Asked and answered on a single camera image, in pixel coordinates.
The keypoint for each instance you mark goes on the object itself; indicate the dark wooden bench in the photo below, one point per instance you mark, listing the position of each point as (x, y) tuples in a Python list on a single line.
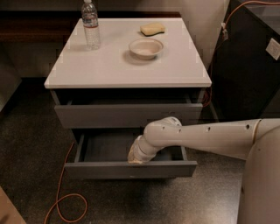
[(32, 26)]

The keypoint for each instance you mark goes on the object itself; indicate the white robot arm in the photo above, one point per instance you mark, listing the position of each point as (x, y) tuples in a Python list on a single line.
[(256, 141)]

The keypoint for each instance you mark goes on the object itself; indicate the grey drawer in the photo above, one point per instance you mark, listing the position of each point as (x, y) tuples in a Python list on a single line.
[(125, 112), (102, 154)]

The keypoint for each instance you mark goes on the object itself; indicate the clear plastic water bottle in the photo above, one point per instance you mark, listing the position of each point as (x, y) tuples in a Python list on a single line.
[(90, 23)]

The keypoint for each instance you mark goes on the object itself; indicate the white wall outlet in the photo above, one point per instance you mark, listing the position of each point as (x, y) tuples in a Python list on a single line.
[(273, 49)]

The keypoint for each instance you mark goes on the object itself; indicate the white bowl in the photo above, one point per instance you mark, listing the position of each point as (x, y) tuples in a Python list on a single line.
[(146, 48)]

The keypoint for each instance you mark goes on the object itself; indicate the grey top drawer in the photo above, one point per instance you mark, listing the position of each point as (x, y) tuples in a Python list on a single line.
[(125, 112)]

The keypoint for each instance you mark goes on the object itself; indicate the black cabinet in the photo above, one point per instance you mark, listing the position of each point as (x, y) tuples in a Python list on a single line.
[(245, 78)]

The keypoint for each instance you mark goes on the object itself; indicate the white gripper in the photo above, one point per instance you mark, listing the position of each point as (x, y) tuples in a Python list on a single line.
[(139, 153)]

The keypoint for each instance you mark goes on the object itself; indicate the grey drawer cabinet white top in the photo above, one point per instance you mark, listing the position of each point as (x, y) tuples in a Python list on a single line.
[(113, 71)]

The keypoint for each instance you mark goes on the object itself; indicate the yellow sponge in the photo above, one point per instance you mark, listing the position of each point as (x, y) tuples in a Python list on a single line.
[(152, 29)]

